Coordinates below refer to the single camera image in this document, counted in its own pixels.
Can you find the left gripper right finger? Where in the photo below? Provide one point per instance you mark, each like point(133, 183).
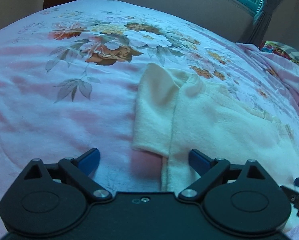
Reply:
point(211, 173)

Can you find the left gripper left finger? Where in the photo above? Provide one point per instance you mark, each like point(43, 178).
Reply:
point(76, 171)

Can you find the cream long-sleeve knit top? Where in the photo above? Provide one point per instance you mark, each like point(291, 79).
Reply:
point(177, 111)

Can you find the floral pink bed sheet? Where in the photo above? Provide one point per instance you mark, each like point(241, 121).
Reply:
point(69, 78)

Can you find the pink folded blanket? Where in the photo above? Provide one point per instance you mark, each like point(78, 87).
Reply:
point(285, 71)

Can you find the striped floral pillow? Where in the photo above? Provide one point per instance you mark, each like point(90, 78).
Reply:
point(281, 49)

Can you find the right grey curtain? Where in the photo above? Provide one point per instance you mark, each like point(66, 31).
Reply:
point(256, 30)

